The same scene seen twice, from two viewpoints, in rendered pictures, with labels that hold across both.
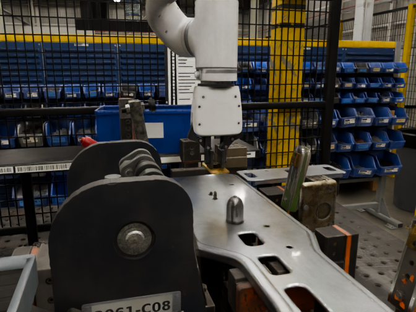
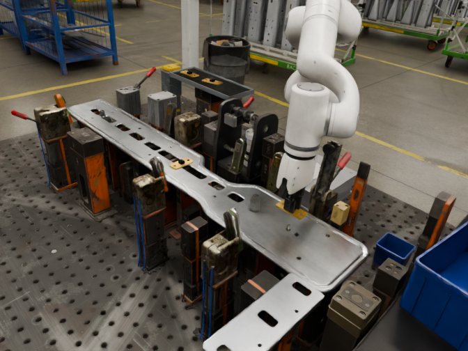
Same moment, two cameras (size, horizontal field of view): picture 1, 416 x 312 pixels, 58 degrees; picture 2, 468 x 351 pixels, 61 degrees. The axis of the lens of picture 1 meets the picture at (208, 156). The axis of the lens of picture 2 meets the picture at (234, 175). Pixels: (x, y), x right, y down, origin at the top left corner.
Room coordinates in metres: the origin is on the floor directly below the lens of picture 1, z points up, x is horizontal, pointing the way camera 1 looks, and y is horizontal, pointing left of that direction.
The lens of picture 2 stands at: (1.41, -0.59, 1.69)
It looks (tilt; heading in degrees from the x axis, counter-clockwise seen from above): 32 degrees down; 149
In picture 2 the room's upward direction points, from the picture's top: 4 degrees clockwise
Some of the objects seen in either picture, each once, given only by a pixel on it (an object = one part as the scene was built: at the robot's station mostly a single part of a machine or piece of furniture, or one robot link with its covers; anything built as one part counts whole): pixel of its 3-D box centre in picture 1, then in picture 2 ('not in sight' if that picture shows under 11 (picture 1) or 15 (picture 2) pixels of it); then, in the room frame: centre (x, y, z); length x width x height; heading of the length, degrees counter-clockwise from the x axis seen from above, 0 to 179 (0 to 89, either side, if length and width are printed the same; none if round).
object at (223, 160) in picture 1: (226, 151); (287, 202); (0.77, -0.04, 1.10); 0.03 x 0.03 x 0.07; 16
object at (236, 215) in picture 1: (234, 212); (255, 203); (0.64, -0.05, 1.02); 0.03 x 0.03 x 0.07
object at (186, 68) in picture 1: (196, 62); not in sight; (1.33, 0.04, 1.30); 0.23 x 0.02 x 0.31; 106
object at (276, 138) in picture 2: not in sight; (269, 190); (0.48, 0.13, 0.91); 0.07 x 0.05 x 0.42; 106
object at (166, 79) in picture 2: not in sight; (172, 115); (-0.25, 0.05, 0.92); 0.08 x 0.08 x 0.44; 16
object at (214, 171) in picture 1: (215, 166); (292, 207); (0.77, -0.02, 1.07); 0.08 x 0.04 x 0.01; 16
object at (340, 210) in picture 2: not in sight; (329, 254); (0.81, 0.13, 0.88); 0.04 x 0.04 x 0.36; 16
